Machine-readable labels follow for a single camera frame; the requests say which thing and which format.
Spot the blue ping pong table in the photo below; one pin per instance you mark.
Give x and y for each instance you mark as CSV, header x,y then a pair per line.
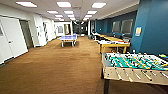
x,y
68,37

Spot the white table with items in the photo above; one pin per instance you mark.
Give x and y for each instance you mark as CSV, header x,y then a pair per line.
x,y
113,44

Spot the foosball table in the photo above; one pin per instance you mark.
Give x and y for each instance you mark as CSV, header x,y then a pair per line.
x,y
133,70

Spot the white double door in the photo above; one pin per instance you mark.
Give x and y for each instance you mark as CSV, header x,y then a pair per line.
x,y
11,38

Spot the interior wall window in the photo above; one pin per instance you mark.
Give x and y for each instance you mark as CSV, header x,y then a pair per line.
x,y
127,26
116,27

